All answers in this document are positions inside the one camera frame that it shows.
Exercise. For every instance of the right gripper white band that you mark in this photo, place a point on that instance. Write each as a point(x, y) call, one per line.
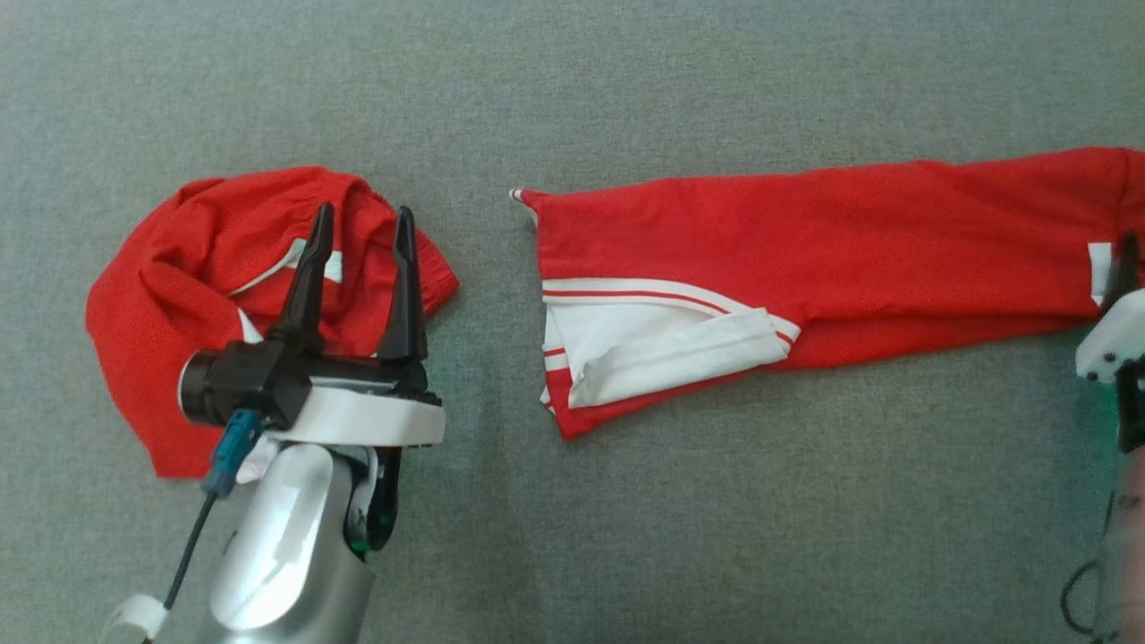
point(1114, 344)

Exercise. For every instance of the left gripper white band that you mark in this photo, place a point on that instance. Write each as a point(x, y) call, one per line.
point(376, 416)

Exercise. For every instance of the red shorts with white stripes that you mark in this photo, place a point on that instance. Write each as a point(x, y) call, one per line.
point(170, 295)

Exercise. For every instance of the red basketball jersey number 23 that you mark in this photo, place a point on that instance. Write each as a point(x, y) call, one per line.
point(850, 250)

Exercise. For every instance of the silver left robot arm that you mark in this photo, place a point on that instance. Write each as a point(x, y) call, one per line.
point(286, 546)

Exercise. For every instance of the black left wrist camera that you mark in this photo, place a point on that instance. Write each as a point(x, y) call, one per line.
point(241, 380)

